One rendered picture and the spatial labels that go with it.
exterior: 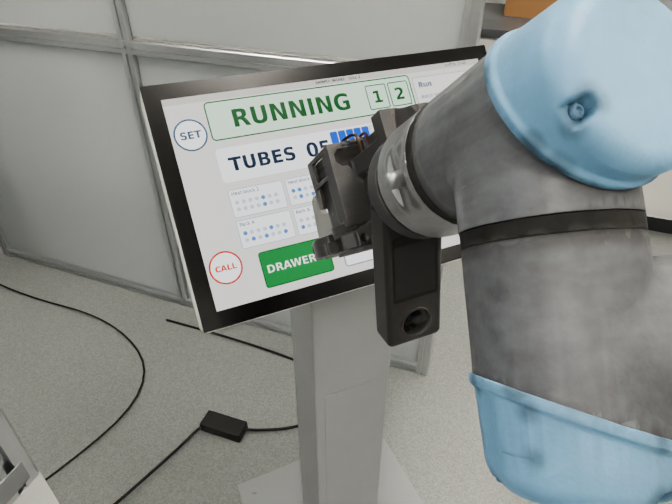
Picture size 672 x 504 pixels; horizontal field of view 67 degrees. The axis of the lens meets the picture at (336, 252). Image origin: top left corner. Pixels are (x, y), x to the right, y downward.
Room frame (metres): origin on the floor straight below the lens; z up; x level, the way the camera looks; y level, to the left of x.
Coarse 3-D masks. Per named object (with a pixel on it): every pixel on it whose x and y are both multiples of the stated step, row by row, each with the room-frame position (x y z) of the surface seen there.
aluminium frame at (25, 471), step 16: (0, 416) 0.26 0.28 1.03; (0, 432) 0.26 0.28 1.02; (0, 448) 0.25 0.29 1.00; (16, 448) 0.26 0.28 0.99; (0, 464) 0.25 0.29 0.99; (16, 464) 0.26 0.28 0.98; (32, 464) 0.27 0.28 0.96; (0, 480) 0.24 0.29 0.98; (16, 480) 0.25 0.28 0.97; (32, 480) 0.26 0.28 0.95; (0, 496) 0.23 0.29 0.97; (16, 496) 0.24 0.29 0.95
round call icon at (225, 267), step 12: (216, 252) 0.50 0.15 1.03; (228, 252) 0.51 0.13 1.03; (240, 252) 0.51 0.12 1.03; (216, 264) 0.49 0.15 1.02; (228, 264) 0.50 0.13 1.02; (240, 264) 0.50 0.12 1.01; (216, 276) 0.48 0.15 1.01; (228, 276) 0.49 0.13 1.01; (240, 276) 0.49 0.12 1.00; (216, 288) 0.47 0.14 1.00
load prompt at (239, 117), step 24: (264, 96) 0.66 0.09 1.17; (288, 96) 0.67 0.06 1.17; (312, 96) 0.68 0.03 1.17; (336, 96) 0.69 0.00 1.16; (360, 96) 0.70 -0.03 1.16; (384, 96) 0.71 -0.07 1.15; (408, 96) 0.73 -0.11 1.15; (216, 120) 0.62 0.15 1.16; (240, 120) 0.63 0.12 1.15; (264, 120) 0.64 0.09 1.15; (288, 120) 0.65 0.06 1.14; (312, 120) 0.66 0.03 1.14; (336, 120) 0.67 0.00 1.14
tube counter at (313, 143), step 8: (344, 128) 0.66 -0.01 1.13; (352, 128) 0.67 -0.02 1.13; (360, 128) 0.67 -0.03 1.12; (368, 128) 0.67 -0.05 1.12; (304, 136) 0.64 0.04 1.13; (312, 136) 0.64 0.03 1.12; (320, 136) 0.65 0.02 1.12; (328, 136) 0.65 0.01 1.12; (336, 136) 0.65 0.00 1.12; (344, 136) 0.66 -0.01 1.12; (352, 136) 0.66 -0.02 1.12; (304, 144) 0.63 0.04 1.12; (312, 144) 0.63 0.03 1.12; (320, 144) 0.64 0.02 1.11; (312, 152) 0.63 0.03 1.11
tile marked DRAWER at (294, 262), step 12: (312, 240) 0.55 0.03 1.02; (264, 252) 0.52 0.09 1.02; (276, 252) 0.52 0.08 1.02; (288, 252) 0.53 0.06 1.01; (300, 252) 0.53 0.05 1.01; (312, 252) 0.54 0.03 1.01; (264, 264) 0.51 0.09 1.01; (276, 264) 0.51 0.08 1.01; (288, 264) 0.52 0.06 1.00; (300, 264) 0.52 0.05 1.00; (312, 264) 0.53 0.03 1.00; (324, 264) 0.53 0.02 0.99; (264, 276) 0.50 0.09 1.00; (276, 276) 0.50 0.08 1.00; (288, 276) 0.51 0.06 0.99; (300, 276) 0.51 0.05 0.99; (312, 276) 0.51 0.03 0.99
